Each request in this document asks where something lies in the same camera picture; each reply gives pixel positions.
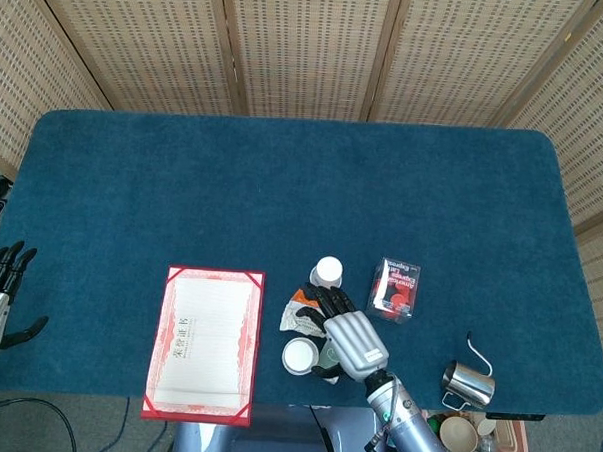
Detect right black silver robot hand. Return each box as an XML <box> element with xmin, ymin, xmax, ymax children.
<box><xmin>288</xmin><ymin>282</ymin><xmax>394</xmax><ymax>387</ymax></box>

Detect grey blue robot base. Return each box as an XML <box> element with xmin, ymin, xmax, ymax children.
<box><xmin>171</xmin><ymin>399</ymin><xmax>390</xmax><ymax>452</ymax></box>

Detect small green card box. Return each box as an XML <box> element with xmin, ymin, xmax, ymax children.
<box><xmin>316</xmin><ymin>339</ymin><xmax>347</xmax><ymax>385</ymax></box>

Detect crumpled orange white snack wrapper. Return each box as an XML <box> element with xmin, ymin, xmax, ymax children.
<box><xmin>278</xmin><ymin>287</ymin><xmax>330</xmax><ymax>338</ymax></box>

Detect black red card box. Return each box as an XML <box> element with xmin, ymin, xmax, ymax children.
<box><xmin>364</xmin><ymin>256</ymin><xmax>422</xmax><ymax>325</ymax></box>

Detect steel gooseneck pitcher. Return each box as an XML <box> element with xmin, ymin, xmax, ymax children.
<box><xmin>441</xmin><ymin>330</ymin><xmax>499</xmax><ymax>412</ymax></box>

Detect beige bowl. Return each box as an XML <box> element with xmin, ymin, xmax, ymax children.
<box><xmin>439</xmin><ymin>414</ymin><xmax>480</xmax><ymax>452</ymax></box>

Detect red certificate folder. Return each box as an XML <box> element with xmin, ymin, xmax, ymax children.
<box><xmin>140</xmin><ymin>263</ymin><xmax>267</xmax><ymax>428</ymax></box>

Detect blue carpet table mat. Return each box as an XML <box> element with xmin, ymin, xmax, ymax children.
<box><xmin>0</xmin><ymin>105</ymin><xmax>603</xmax><ymax>419</ymax></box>

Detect black table edge clamp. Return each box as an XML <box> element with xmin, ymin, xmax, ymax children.
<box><xmin>485</xmin><ymin>410</ymin><xmax>546</xmax><ymax>423</ymax></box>

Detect brown box of clutter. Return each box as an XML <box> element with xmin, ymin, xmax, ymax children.
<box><xmin>421</xmin><ymin>409</ymin><xmax>534</xmax><ymax>452</ymax></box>

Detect woven bamboo folding screen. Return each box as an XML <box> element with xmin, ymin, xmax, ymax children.
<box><xmin>0</xmin><ymin>0</ymin><xmax>603</xmax><ymax>375</ymax></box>

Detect black floor cable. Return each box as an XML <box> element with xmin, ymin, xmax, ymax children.
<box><xmin>0</xmin><ymin>396</ymin><xmax>83</xmax><ymax>452</ymax></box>

